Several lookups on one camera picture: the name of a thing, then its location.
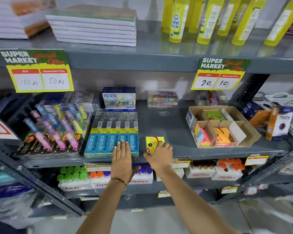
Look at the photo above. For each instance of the white box of brown-capped bottles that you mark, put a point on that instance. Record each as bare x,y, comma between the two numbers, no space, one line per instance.
200,171

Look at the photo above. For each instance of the large yellow green price sign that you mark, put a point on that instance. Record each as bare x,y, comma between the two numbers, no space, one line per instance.
36,70

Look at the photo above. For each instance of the white box of orange-capped bottles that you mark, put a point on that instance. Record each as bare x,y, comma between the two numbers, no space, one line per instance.
99,182

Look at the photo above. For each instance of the orange flat box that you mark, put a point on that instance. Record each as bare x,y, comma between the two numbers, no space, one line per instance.
260,118

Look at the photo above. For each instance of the person's right forearm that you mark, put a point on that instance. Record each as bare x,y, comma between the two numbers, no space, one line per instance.
190,202

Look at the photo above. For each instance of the person's left thumb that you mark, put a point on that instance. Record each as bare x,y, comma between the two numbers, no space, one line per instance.
136,170

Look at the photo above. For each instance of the dark blue product boxes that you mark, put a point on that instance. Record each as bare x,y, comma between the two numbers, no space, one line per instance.
250,108

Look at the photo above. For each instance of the white box of blue-capped bottles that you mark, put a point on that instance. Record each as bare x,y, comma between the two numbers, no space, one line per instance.
144,177

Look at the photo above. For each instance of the person's right thumb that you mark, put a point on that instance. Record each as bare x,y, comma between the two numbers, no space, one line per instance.
148,155

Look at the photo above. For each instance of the green sticky note pad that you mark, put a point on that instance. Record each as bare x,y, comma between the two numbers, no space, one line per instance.
213,115

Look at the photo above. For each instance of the red white triangle sign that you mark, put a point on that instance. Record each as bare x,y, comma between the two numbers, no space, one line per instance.
1,127

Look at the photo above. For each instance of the orange sticky note pad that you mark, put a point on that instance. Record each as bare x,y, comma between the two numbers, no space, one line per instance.
223,137

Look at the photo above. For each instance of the person's left middle finger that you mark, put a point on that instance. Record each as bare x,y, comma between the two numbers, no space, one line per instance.
122,149

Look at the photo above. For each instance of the row of blue pencil boxes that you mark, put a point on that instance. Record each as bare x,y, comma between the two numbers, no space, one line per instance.
105,134

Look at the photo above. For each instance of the person's left hand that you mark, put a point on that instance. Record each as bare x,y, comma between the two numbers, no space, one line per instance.
122,165

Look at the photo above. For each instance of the stack of white orange books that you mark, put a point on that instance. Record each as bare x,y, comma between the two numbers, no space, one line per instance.
9,21

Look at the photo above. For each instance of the person's left forearm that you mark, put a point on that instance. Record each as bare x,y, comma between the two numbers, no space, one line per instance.
105,207

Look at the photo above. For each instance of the stack of white green books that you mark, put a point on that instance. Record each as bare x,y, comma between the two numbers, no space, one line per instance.
95,29

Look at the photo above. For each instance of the person's right hand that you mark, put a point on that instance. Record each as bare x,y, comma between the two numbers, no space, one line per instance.
161,158

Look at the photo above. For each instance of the clear plastic bags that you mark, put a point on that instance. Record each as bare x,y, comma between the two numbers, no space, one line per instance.
12,209

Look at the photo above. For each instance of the white plastic basket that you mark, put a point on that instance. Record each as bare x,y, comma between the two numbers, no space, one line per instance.
290,99

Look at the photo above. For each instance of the brown cardboard display box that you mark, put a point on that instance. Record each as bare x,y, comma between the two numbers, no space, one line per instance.
246,134

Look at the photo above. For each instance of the white box of green-capped bottles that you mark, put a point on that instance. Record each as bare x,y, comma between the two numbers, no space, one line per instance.
73,183

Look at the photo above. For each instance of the small yellow green price sign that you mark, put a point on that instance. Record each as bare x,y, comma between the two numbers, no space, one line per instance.
222,73

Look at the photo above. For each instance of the pile of pastel highlighter packs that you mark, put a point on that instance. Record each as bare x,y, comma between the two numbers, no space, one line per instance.
53,134

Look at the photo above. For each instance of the grey metal shelf rack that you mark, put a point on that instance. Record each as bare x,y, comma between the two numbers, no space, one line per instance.
141,59

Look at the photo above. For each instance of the small yellow box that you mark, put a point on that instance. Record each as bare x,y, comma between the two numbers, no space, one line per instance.
151,142

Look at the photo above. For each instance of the orange white product box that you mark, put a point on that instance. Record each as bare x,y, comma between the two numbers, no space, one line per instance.
279,124

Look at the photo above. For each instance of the row of yellow glue bottles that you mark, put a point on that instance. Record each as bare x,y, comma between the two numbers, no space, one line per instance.
210,19

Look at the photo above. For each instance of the pink sticky note pad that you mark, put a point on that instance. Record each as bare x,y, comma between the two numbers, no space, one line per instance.
205,138

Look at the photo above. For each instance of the person's left little finger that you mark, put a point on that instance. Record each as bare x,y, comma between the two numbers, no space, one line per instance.
113,155

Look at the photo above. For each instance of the yellow shelf price label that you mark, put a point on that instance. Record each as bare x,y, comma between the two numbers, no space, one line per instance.
256,160
164,194
97,167
181,163
229,190

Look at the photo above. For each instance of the clear boxes of colourful items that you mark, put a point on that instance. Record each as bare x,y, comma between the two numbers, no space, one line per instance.
162,98
211,97

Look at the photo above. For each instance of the white box of red-orange-capped bottles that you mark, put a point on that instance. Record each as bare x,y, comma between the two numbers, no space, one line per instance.
227,174

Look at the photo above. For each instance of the white blue pastel box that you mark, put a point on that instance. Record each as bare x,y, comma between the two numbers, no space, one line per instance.
119,100

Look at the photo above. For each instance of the dark blue flat box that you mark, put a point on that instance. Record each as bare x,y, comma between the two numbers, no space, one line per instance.
119,89
120,110

